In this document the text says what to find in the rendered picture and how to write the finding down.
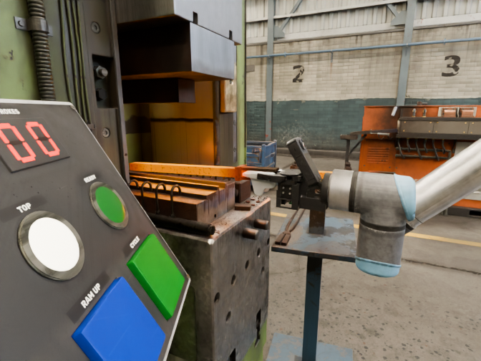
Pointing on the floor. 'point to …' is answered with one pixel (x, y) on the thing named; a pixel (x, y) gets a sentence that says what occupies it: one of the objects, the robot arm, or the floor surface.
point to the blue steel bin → (261, 153)
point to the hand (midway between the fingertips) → (248, 170)
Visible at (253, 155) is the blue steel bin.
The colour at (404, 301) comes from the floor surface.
